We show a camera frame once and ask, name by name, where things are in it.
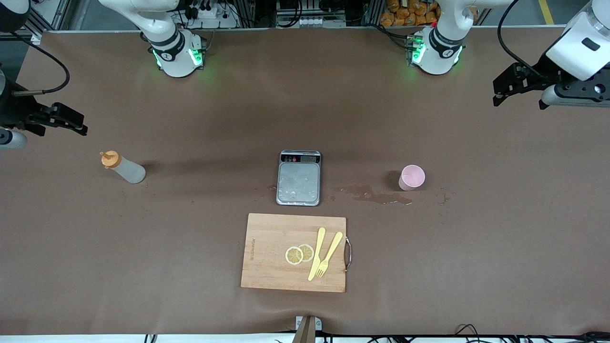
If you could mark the sauce bottle with orange cap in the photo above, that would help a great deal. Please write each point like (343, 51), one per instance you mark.
(126, 170)

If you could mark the yellow plastic knife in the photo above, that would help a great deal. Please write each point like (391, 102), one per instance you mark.
(318, 247)

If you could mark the large liquid spill puddle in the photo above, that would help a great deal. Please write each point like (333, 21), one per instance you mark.
(369, 193)

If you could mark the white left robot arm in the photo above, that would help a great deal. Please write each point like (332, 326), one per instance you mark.
(443, 43)

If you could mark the yellow plastic fork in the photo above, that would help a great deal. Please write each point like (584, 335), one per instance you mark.
(332, 250)

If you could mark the lemon slice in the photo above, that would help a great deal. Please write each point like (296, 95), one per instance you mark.
(308, 251)
(293, 256)

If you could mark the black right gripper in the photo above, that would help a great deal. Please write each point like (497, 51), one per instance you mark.
(13, 113)

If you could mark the wooden cutting board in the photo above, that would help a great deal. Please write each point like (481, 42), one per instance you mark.
(269, 238)

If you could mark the orange snack packets pile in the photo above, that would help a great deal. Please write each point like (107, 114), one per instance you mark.
(410, 12)

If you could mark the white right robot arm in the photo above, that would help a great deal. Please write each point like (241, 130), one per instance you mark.
(167, 28)

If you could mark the white power strip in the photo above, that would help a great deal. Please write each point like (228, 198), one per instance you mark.
(209, 14)

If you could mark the scattered small liquid droplets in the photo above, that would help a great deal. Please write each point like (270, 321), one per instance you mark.
(443, 197)

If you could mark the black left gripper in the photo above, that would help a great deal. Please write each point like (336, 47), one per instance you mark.
(543, 70)

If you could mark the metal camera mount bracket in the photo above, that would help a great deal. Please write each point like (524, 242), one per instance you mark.
(309, 328)

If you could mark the silver digital kitchen scale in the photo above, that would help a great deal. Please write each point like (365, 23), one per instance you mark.
(298, 183)

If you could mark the brown table cover mat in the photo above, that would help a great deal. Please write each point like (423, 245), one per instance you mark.
(143, 262)

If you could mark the pink plastic cup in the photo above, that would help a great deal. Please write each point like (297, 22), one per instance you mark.
(411, 177)

